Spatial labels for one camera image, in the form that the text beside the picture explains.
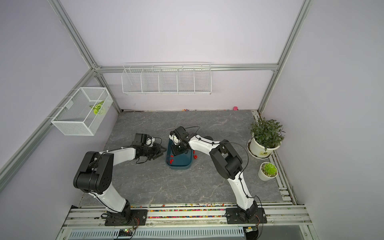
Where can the teal plastic storage box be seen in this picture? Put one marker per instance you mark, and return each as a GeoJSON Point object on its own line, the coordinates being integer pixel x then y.
{"type": "Point", "coordinates": [181, 162]}

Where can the white mesh basket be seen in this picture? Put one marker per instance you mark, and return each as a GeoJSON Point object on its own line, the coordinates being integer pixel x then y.
{"type": "Point", "coordinates": [76, 118]}

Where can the aluminium rail base frame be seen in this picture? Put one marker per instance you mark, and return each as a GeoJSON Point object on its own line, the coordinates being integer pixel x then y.
{"type": "Point", "coordinates": [204, 215]}

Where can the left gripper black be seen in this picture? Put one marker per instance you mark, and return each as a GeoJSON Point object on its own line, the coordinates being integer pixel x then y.
{"type": "Point", "coordinates": [157, 150]}

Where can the small potted succulent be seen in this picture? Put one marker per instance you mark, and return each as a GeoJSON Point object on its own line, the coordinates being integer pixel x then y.
{"type": "Point", "coordinates": [267, 171]}

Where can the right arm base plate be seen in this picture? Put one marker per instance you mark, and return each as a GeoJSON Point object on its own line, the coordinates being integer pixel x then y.
{"type": "Point", "coordinates": [237, 216]}

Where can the green item in basket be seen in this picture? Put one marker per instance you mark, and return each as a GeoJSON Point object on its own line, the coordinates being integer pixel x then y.
{"type": "Point", "coordinates": [98, 109]}

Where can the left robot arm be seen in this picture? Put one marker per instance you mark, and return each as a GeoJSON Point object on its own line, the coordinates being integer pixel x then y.
{"type": "Point", "coordinates": [95, 173]}

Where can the white wire wall shelf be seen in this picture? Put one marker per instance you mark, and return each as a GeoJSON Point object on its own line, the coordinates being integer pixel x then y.
{"type": "Point", "coordinates": [167, 78]}

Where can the large potted green plant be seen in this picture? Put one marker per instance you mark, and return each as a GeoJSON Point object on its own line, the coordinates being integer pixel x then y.
{"type": "Point", "coordinates": [267, 136]}

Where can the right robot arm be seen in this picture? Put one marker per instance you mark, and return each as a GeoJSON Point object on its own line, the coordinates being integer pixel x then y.
{"type": "Point", "coordinates": [227, 162]}

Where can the white ventilation grille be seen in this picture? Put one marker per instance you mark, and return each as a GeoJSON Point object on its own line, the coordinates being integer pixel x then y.
{"type": "Point", "coordinates": [156, 233]}

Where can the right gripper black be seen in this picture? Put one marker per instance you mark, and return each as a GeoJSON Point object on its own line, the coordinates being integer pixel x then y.
{"type": "Point", "coordinates": [174, 149]}

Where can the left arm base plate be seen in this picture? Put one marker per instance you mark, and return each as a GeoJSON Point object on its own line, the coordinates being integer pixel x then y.
{"type": "Point", "coordinates": [135, 217]}

